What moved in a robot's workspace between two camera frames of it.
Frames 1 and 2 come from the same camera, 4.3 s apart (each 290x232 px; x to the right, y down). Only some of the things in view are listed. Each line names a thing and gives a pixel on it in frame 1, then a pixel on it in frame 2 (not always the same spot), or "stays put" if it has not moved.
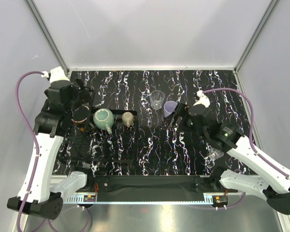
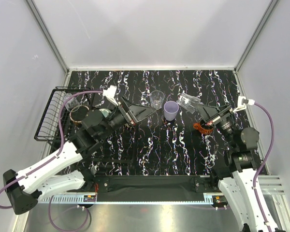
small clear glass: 215,153 to 188,102
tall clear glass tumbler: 156,97 stays put
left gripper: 84,97 to 139,111
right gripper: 181,110 to 213,114
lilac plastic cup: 169,108 stays put
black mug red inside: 80,113 stays put
